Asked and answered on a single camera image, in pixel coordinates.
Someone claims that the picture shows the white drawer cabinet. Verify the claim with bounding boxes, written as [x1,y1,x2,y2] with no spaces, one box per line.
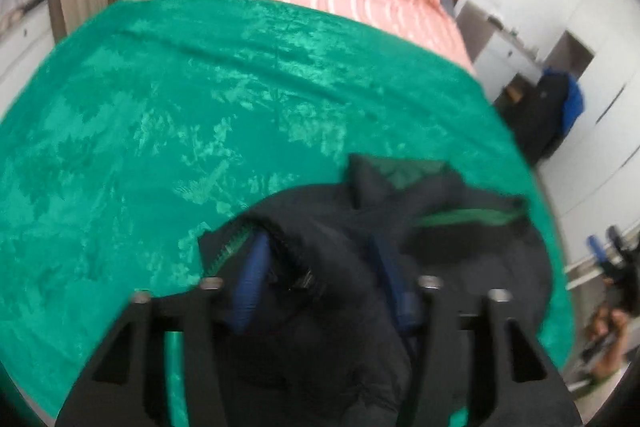
[0,4,57,108]

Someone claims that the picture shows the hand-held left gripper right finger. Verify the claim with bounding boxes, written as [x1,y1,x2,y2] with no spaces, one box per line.
[369,236,581,427]

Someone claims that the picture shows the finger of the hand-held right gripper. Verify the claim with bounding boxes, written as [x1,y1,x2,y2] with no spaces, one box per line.
[606,226,628,264]
[587,234,608,265]

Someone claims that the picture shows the black puffer jacket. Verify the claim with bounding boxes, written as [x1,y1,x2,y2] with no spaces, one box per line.
[197,153,554,427]

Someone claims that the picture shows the green velvet blanket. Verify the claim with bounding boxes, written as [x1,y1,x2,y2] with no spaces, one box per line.
[0,0,577,427]

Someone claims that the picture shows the white desk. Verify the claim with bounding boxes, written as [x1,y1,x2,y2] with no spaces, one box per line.
[456,1,547,104]

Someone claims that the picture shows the person's right hand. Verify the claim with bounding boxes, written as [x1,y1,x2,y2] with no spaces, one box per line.
[584,307,633,389]

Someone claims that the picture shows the blue coat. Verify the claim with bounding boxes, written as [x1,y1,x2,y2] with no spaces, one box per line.
[542,67,587,141]

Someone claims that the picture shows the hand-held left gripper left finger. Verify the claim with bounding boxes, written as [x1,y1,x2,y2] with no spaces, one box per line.
[57,231,272,427]

